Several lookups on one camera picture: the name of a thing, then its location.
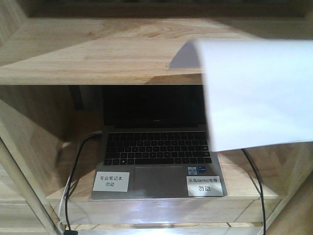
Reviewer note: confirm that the white paper sheets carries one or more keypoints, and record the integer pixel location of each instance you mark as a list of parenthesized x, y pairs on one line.
[(256, 92)]

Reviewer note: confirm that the grey laptop computer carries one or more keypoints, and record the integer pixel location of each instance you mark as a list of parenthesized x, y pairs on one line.
[(158, 134)]

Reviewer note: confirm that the right white label sticker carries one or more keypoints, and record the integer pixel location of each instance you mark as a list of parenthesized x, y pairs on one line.
[(204, 186)]

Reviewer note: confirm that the white label sticker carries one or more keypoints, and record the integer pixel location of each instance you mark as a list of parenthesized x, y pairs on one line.
[(111, 181), (204, 186)]

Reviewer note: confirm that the left white label sticker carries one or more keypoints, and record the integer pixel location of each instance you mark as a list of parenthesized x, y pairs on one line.
[(111, 181)]

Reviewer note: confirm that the wooden shelf unit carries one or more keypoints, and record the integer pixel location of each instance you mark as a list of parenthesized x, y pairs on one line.
[(49, 47)]

